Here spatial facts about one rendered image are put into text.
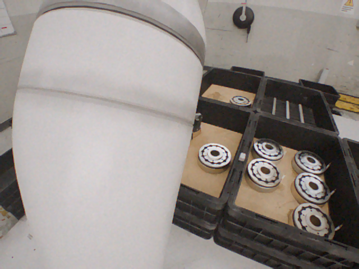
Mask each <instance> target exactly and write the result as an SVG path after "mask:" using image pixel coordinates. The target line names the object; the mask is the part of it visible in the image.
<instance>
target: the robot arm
mask: <svg viewBox="0 0 359 269"><path fill-rule="evenodd" d="M207 2H208V0H43V1H42V3H41V5H40V8H39V11H38V13H37V16H36V18H35V22H34V26H33V29H32V32H31V35H30V39H29V43H28V45H27V49H26V53H25V57H24V61H23V64H22V69H21V73H20V78H19V82H18V86H17V89H18V90H17V91H16V96H15V102H14V107H13V119H12V147H13V158H14V163H15V169H16V175H17V181H18V184H19V188H20V192H21V197H22V201H23V204H24V209H25V213H26V217H27V220H28V223H29V226H30V229H31V232H32V235H33V238H34V241H35V244H36V247H37V249H38V252H39V254H40V257H41V259H42V262H43V265H44V267H45V269H163V265H164V258H165V253H166V249H167V244H168V238H169V233H170V230H171V225H172V220H173V214H174V209H175V206H176V201H177V196H178V191H179V188H180V184H181V179H182V174H183V169H184V166H185V161H186V156H187V152H188V147H189V144H190V142H191V140H192V139H193V133H194V131H198V130H199V127H200V124H201V121H202V118H203V116H202V115H201V114H200V113H199V112H197V113H196V108H197V102H198V98H199V92H200V86H201V80H202V74H203V69H204V62H205V55H206V31H205V25H204V20H203V19H204V14H205V9H206V5H207Z"/></svg>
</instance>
